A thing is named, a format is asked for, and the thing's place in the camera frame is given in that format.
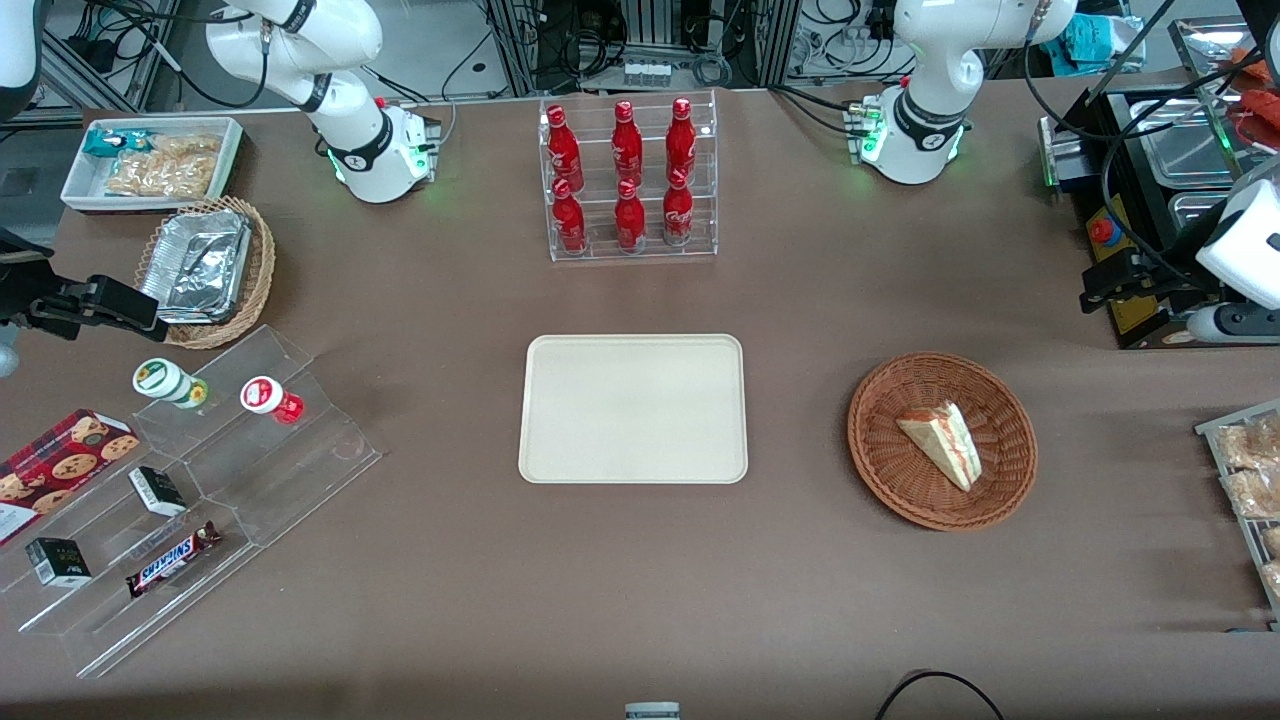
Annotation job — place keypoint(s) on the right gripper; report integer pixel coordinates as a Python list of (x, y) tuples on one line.
[(22, 293)]

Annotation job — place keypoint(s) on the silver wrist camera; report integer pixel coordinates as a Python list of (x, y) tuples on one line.
[(6, 350), (1245, 324)]

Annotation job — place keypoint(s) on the clear acrylic bottle rack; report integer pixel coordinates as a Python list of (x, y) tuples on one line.
[(630, 250)]

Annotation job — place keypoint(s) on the red cola bottle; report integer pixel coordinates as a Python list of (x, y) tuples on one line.
[(678, 212), (627, 140), (570, 220), (630, 220), (681, 135), (563, 145)]

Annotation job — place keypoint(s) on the small black box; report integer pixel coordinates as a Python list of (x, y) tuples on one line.
[(57, 562), (157, 491)]

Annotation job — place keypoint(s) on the teal snack packet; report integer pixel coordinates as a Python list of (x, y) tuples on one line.
[(105, 142)]

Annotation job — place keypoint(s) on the clear acrylic stepped stand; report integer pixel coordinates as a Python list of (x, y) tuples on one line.
[(300, 470), (100, 630)]

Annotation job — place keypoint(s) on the yellow switch box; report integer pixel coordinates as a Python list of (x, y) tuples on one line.
[(1135, 320)]

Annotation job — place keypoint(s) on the white power strip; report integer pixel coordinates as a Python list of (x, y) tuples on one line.
[(648, 73)]

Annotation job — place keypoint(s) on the red emergency stop button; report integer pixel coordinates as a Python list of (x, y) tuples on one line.
[(1104, 231)]

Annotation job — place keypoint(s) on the red tartan cookie box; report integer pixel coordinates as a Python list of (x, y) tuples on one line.
[(60, 465)]

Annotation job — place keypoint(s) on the snickers chocolate bar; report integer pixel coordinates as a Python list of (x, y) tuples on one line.
[(170, 560)]

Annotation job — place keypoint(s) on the black food warmer cabinet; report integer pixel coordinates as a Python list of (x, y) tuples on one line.
[(1090, 170)]

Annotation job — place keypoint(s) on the tray of packaged bread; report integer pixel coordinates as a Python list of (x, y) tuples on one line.
[(1215, 435)]

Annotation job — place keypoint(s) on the grey device edge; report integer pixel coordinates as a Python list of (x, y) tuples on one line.
[(652, 711)]

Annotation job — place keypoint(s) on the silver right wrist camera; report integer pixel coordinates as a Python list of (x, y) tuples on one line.
[(6, 350)]

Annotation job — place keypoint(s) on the triangular sandwich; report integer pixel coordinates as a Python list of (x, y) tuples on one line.
[(945, 440)]

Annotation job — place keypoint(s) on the light tan wicker basket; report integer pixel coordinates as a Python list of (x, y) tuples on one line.
[(262, 260)]

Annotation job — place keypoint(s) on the clear bag of crackers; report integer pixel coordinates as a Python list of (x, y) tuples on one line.
[(165, 172)]

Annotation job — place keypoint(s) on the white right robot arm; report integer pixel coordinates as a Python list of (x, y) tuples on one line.
[(350, 130)]

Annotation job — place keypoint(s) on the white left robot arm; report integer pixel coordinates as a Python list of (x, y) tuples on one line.
[(930, 100)]

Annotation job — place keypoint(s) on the green white yogurt cup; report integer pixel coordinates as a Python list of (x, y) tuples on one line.
[(162, 379)]

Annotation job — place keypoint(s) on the red white yogurt cup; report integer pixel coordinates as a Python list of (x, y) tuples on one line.
[(266, 397)]

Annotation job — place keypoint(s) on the wrapped pastry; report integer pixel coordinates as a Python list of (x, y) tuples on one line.
[(1273, 540), (1258, 492), (1255, 445), (1273, 578)]

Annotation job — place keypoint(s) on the round brown wicker basket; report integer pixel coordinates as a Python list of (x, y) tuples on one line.
[(900, 470)]

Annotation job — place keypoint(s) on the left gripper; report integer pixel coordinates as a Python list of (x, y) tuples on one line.
[(1166, 279)]

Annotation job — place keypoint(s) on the beige plastic tray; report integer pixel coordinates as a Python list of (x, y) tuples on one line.
[(632, 410)]

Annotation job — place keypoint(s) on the white rectangular snack bin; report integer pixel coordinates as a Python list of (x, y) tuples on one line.
[(80, 190)]

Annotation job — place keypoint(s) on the red food pile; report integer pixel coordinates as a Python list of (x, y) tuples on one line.
[(1262, 105)]

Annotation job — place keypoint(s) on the stacked aluminium foil trays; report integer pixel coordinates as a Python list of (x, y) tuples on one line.
[(195, 265)]

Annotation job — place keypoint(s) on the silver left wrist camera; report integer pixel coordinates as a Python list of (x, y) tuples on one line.
[(1245, 324)]

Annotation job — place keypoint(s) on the steel food pan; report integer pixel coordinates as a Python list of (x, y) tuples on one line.
[(1190, 150)]

